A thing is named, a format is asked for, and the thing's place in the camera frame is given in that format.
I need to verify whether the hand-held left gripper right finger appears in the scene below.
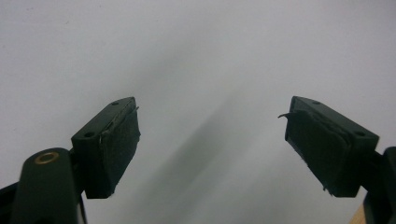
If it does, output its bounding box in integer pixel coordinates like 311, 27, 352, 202
277, 95, 380, 198

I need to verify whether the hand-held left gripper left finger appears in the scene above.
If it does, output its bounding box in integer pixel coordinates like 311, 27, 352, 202
70, 96, 142, 200

